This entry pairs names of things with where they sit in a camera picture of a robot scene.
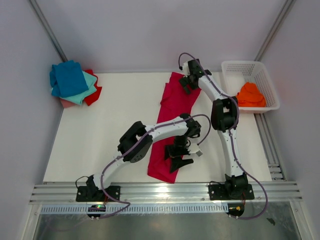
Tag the aluminium front rail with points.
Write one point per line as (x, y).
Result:
(158, 193)

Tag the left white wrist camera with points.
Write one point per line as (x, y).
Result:
(194, 149)

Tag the corner aluminium post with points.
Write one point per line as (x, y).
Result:
(48, 30)
(275, 28)

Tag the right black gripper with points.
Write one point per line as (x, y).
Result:
(184, 81)

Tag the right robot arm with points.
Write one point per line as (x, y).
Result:
(224, 119)

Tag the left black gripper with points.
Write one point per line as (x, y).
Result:
(176, 161)

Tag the red folded t shirt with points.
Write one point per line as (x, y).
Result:
(90, 99)

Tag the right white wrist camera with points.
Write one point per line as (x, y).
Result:
(185, 68)

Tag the right side aluminium rail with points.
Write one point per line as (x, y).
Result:
(269, 146)

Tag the slotted grey cable duct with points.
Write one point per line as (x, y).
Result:
(146, 208)

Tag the blue folded t shirt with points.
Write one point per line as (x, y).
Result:
(67, 79)

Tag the left black controller board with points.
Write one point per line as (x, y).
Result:
(96, 210)

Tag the right corner aluminium post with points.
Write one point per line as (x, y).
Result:
(275, 28)

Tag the left corner aluminium post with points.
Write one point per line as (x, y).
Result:
(48, 30)

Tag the right black controller board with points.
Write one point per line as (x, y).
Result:
(235, 209)

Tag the black controller board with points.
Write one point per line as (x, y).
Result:
(235, 209)
(96, 210)

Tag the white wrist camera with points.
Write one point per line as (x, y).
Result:
(194, 149)
(185, 68)

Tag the aluminium rail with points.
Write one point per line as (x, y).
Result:
(158, 193)
(269, 146)

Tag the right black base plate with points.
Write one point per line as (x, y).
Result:
(218, 191)

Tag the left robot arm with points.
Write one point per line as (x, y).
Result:
(136, 142)

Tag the pink folded t shirt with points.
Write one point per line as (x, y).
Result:
(66, 103)

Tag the orange t shirt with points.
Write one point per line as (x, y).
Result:
(250, 96)

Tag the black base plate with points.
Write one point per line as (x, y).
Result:
(85, 194)
(218, 191)

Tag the magenta t shirt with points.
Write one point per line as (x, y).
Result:
(175, 101)

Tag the white plastic basket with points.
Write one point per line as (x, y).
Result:
(236, 73)

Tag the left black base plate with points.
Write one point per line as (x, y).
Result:
(85, 194)

